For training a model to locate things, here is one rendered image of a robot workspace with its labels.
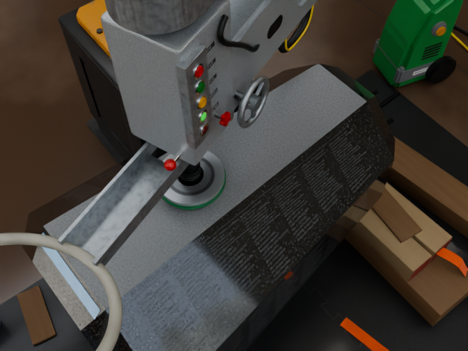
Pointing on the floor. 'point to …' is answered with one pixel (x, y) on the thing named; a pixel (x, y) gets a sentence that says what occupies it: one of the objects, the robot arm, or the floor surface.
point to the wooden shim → (36, 315)
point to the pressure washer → (417, 41)
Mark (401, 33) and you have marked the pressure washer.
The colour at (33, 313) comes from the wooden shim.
